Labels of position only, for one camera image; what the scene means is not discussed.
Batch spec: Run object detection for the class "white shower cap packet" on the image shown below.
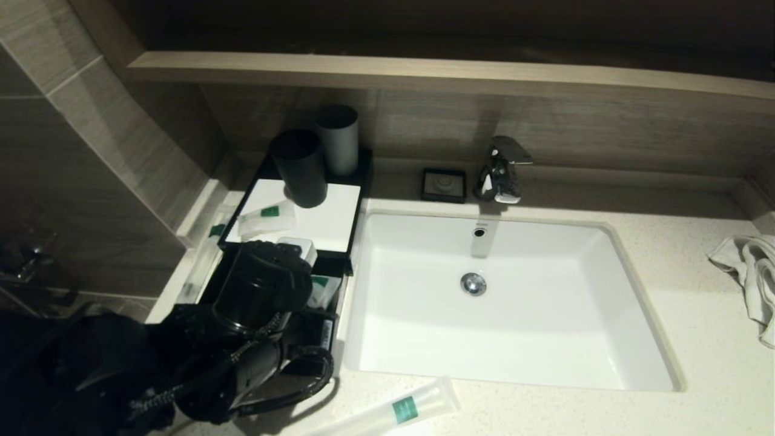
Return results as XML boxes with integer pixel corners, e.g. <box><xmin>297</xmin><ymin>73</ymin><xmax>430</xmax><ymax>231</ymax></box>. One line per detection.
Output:
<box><xmin>309</xmin><ymin>274</ymin><xmax>343</xmax><ymax>309</ymax></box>

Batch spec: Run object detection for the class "white vanity kit packet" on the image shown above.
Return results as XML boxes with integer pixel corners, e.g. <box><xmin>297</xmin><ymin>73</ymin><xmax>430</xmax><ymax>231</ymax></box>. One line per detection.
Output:
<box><xmin>237</xmin><ymin>200</ymin><xmax>297</xmax><ymax>240</ymax></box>

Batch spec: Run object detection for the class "slim white comb packet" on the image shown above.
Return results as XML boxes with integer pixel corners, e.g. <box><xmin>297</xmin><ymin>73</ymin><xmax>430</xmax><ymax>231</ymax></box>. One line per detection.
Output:
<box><xmin>179</xmin><ymin>206</ymin><xmax>228</xmax><ymax>303</ymax></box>

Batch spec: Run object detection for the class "black amenity box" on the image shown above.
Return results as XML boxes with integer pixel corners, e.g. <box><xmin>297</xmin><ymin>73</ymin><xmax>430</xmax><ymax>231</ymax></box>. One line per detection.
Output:
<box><xmin>215</xmin><ymin>148</ymin><xmax>373</xmax><ymax>276</ymax></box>

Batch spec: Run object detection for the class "wide toothbrush packet green label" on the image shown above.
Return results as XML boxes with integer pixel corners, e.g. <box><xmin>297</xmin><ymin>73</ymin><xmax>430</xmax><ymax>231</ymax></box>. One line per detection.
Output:
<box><xmin>303</xmin><ymin>375</ymin><xmax>461</xmax><ymax>436</ymax></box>

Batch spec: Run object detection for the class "white ribbed tray mat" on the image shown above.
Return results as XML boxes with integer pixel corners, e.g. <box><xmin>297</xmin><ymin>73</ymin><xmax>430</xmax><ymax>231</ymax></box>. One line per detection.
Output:
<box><xmin>225</xmin><ymin>179</ymin><xmax>361</xmax><ymax>253</ymax></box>

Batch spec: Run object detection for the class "black tumbler cup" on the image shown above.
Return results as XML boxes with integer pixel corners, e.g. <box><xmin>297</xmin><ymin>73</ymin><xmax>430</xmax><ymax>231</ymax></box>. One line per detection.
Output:
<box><xmin>269</xmin><ymin>129</ymin><xmax>329</xmax><ymax>208</ymax></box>

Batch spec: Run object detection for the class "grey tumbler cup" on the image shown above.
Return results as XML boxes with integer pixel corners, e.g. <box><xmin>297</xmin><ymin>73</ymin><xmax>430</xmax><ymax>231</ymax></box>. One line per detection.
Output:
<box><xmin>315</xmin><ymin>105</ymin><xmax>359</xmax><ymax>177</ymax></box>

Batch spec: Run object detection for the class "black square soap dish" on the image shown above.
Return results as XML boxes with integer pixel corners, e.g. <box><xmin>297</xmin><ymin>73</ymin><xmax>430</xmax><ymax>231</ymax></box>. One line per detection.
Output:
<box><xmin>421</xmin><ymin>168</ymin><xmax>467</xmax><ymax>203</ymax></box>

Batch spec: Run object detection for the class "white ceramic sink basin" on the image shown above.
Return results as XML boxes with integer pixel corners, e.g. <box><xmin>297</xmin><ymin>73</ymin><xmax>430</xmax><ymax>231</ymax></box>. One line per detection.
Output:
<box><xmin>343</xmin><ymin>209</ymin><xmax>685</xmax><ymax>392</ymax></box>

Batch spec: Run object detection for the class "chrome sink faucet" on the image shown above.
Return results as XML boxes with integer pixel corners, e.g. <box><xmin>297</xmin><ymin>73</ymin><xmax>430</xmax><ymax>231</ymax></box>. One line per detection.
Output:
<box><xmin>472</xmin><ymin>136</ymin><xmax>533</xmax><ymax>205</ymax></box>

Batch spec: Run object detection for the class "chrome bathtub faucet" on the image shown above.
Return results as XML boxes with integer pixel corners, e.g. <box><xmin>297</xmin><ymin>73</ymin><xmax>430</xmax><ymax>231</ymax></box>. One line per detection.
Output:
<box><xmin>0</xmin><ymin>233</ymin><xmax>52</xmax><ymax>285</ymax></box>

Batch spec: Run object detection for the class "white crumpled towel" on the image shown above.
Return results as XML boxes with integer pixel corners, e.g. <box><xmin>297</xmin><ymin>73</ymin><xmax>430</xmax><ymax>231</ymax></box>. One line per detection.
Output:
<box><xmin>705</xmin><ymin>233</ymin><xmax>775</xmax><ymax>350</ymax></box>

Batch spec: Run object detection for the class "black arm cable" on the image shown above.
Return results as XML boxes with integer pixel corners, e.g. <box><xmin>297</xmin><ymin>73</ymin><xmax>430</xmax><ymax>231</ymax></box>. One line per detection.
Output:
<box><xmin>239</xmin><ymin>345</ymin><xmax>335</xmax><ymax>418</ymax></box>

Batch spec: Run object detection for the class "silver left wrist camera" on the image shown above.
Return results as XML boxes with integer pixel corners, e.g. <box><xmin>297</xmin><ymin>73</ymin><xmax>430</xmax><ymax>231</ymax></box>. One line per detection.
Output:
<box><xmin>277</xmin><ymin>236</ymin><xmax>317</xmax><ymax>267</ymax></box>

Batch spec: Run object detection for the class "light wooden wall shelf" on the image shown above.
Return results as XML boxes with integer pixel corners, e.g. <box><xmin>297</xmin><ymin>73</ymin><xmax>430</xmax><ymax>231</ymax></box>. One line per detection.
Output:
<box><xmin>127</xmin><ymin>51</ymin><xmax>775</xmax><ymax>101</ymax></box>

